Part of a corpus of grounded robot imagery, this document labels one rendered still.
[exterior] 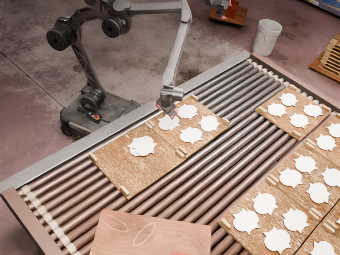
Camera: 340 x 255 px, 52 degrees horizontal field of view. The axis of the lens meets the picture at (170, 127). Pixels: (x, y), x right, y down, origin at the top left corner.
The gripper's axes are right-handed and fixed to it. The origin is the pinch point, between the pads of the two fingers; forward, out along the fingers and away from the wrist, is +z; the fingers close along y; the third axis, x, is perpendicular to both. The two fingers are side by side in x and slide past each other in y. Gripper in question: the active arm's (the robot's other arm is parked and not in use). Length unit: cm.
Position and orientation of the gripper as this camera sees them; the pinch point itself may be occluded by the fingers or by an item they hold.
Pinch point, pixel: (166, 113)
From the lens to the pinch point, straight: 202.5
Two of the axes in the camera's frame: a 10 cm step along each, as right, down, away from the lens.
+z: 0.3, 5.9, 8.1
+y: -7.0, -5.6, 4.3
